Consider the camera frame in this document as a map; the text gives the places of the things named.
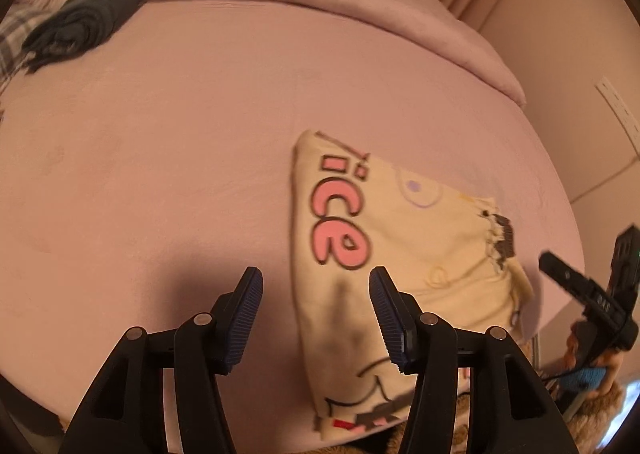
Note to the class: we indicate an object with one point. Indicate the plush doll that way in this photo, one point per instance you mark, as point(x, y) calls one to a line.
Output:
point(587, 376)

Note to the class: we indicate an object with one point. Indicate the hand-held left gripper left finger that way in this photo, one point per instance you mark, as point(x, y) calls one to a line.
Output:
point(245, 319)

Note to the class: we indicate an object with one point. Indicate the pink bed blanket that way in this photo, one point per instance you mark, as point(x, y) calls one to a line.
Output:
point(150, 159)

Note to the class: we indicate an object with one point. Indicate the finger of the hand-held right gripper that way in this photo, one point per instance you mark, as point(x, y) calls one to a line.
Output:
point(567, 276)

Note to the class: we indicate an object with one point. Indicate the dark folded cloth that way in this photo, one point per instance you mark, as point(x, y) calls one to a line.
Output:
point(82, 21)

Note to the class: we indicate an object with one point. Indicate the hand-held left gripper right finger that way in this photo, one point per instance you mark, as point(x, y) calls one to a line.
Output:
point(387, 319)

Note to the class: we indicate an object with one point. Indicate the grey plaid cloth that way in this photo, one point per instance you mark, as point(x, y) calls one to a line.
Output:
point(12, 41)

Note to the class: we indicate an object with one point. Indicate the yellow printed pants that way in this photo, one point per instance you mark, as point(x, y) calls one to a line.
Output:
point(425, 259)

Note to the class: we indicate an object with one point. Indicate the white wall outlet strip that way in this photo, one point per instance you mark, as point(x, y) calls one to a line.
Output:
point(620, 111)

